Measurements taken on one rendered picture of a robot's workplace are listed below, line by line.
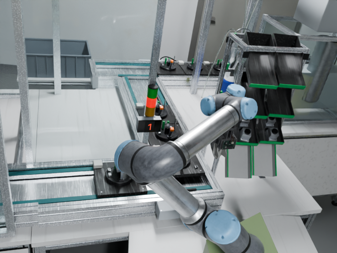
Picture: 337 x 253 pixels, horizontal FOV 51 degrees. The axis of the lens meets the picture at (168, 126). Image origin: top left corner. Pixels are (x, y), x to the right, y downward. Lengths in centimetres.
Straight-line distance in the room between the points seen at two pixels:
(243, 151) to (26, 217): 111
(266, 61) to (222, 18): 285
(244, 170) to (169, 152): 92
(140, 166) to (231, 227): 42
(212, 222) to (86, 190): 73
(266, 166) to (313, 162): 114
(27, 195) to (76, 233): 30
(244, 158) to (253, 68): 50
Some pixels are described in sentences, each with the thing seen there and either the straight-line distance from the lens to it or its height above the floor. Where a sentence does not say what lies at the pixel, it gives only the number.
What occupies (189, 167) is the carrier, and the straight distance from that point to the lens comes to 194.
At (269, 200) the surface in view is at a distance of 208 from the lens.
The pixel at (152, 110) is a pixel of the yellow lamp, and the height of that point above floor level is 130.
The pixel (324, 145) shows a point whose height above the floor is 72.
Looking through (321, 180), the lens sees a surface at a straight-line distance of 334.
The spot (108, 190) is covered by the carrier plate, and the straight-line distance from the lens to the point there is 175.
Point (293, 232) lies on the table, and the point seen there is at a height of 86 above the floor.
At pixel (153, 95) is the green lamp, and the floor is 138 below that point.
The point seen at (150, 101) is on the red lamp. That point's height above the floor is 135.
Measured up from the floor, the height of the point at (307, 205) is 86.
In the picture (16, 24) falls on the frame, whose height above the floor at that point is 167.
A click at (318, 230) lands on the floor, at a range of 340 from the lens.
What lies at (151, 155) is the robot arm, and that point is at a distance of 108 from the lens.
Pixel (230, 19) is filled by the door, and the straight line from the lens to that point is 463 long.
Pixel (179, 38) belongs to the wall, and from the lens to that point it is 466.
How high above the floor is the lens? 216
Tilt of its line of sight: 32 degrees down
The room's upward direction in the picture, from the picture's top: 9 degrees clockwise
